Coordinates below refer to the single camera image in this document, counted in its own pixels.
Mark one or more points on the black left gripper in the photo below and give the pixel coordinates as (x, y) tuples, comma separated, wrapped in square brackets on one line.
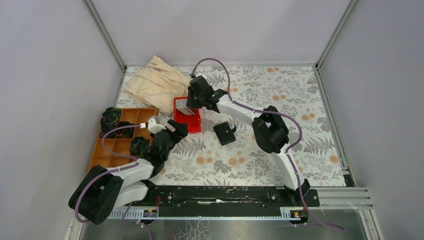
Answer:
[(180, 132)]

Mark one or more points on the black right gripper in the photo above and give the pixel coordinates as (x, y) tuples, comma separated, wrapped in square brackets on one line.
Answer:
[(190, 103)]

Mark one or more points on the stack of credit cards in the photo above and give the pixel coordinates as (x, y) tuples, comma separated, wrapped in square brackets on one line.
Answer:
[(186, 111)]

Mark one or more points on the black leather card holder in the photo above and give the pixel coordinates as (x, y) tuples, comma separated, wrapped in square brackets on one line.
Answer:
[(225, 133)]

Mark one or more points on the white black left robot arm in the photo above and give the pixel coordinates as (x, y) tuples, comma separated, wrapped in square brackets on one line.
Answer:
[(104, 189)]

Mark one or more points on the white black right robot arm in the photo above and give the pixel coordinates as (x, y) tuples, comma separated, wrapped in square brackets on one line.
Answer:
[(270, 131)]

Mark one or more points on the red plastic bin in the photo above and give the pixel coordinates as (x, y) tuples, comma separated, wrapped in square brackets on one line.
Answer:
[(193, 122)]

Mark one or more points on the beige folded cloth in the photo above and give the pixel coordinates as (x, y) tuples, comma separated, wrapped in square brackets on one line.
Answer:
[(157, 84)]

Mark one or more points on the wooden compartment tray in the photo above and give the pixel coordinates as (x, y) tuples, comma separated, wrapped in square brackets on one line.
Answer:
[(113, 152)]

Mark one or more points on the floral patterned table mat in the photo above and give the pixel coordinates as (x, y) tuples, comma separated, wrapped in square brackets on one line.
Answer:
[(226, 152)]

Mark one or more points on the dark green rolled cloth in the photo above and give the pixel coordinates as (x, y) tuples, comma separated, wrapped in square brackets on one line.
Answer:
[(112, 113)]

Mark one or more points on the dark floral rolled cloth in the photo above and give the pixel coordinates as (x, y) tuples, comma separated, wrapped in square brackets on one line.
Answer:
[(106, 125)]

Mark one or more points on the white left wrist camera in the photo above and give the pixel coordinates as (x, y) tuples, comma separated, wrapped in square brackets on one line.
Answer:
[(152, 125)]

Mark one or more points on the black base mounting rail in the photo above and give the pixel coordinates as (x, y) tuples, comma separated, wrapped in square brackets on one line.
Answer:
[(226, 201)]

